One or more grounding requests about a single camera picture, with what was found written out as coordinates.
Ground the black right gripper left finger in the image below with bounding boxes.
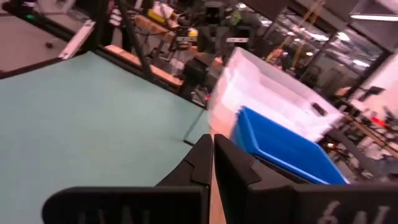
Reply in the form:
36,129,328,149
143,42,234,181
42,133,214,224

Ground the silver aluminium extrusion bar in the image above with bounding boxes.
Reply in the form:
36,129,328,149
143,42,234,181
58,20,96,60

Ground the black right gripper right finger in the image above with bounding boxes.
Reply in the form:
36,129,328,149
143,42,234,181
213,133,398,224

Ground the wooden shelf board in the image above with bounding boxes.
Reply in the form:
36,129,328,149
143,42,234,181
207,119,240,224

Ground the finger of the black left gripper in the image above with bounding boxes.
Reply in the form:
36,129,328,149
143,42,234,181
198,26,215,54
214,26,231,54

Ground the blue slotted plastic basket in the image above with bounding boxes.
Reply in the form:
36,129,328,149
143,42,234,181
230,105,349,185

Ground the black rig frame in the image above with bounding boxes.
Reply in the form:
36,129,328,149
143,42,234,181
86,0,155,80

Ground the green table mat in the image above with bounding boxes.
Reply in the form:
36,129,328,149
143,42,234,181
0,51,215,224

